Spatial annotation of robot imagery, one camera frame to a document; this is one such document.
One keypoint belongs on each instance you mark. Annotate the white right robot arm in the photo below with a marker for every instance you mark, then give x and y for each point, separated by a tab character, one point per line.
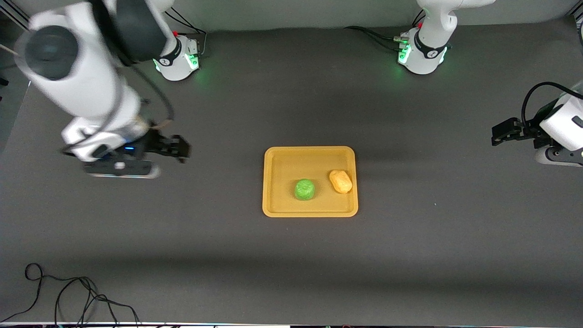
82	77

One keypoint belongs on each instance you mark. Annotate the yellow-brown potato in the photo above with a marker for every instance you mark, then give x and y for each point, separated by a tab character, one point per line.
341	181

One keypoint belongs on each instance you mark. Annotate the aluminium frame bar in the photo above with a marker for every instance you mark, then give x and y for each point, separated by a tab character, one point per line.
13	11
579	17

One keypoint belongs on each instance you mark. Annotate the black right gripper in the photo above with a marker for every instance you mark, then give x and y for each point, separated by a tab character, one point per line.
157	142

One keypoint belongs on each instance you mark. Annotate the yellow plastic tray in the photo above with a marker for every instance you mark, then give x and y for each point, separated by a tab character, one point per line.
282	164

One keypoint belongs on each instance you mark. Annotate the green apple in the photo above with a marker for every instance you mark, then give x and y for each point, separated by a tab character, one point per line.
304	190

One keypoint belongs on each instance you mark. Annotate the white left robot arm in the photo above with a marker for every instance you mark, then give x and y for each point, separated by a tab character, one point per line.
428	50

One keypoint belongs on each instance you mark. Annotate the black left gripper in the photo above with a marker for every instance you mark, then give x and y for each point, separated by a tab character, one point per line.
531	132

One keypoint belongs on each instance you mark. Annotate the dark grey table cloth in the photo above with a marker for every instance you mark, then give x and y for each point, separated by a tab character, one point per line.
291	264

